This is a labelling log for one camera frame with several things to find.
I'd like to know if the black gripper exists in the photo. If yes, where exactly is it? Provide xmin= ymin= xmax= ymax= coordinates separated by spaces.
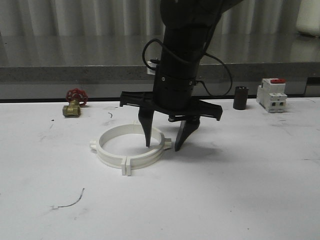
xmin=119 ymin=65 xmax=223 ymax=152

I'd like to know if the white half pipe clamp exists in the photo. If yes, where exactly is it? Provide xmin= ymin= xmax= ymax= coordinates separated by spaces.
xmin=122 ymin=127 xmax=172 ymax=176
xmin=89 ymin=121 xmax=138 ymax=176

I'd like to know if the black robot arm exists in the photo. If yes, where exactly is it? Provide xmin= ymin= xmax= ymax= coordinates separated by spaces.
xmin=120 ymin=0 xmax=239 ymax=151

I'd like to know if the dark brown cylindrical coupling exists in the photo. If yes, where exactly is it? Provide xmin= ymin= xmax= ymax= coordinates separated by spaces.
xmin=233 ymin=86 xmax=249 ymax=110

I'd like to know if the brass valve red handwheel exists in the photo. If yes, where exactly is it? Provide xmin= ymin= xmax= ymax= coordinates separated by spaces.
xmin=62 ymin=88 xmax=88 ymax=118

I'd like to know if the grey stone counter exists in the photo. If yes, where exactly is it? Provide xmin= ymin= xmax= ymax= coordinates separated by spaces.
xmin=0 ymin=33 xmax=320 ymax=101

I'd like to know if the white container on counter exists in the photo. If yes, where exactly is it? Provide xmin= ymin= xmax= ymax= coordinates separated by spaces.
xmin=296 ymin=0 xmax=320 ymax=38

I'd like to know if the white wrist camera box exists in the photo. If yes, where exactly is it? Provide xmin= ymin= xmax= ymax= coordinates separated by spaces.
xmin=147 ymin=57 xmax=160 ymax=75

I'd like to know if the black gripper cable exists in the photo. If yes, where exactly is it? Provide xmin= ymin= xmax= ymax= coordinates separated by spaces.
xmin=141 ymin=0 xmax=234 ymax=97

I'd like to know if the white circuit breaker red switch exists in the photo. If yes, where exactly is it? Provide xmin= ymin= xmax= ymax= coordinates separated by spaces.
xmin=256 ymin=78 xmax=288 ymax=113

